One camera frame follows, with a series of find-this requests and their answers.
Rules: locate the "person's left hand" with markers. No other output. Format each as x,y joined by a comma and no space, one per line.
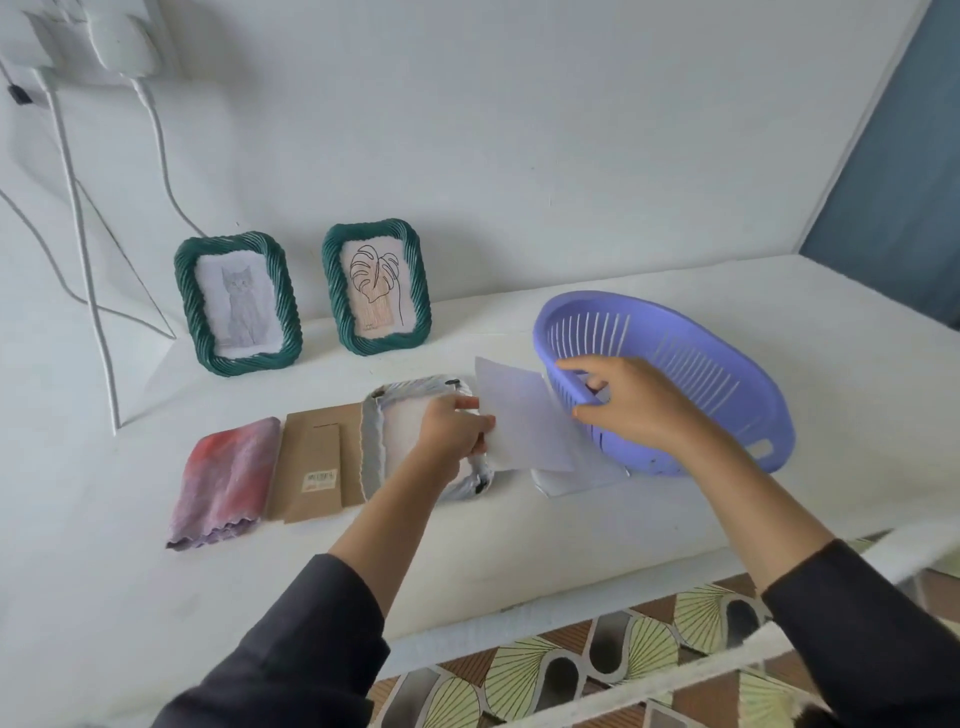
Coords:
450,439

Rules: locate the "person's right hand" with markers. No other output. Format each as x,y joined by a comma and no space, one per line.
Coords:
645,409

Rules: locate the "white paper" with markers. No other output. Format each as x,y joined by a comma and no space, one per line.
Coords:
525,420
592,472

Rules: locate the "grey frame with rose drawing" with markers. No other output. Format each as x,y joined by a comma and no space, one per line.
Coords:
371,450

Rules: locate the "purple plastic basket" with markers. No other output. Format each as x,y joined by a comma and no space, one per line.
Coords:
735,375

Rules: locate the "brown cardboard frame backing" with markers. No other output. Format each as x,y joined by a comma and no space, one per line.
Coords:
315,465

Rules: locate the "paper sheets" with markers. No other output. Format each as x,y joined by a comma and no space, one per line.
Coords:
240,307
375,289

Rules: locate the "pink purple cloth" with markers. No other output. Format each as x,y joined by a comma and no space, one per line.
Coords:
225,480

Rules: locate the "person's right forearm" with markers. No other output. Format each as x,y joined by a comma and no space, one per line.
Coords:
765,510

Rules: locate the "dark teal door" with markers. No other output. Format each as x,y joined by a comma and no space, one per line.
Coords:
900,187

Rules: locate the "white rounded charger adapter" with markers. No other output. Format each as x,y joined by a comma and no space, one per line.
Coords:
124,37

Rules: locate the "white rectangular charger adapter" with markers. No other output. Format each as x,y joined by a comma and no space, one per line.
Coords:
22,45

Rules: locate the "white wall socket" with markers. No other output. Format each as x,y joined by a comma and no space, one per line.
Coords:
67,45

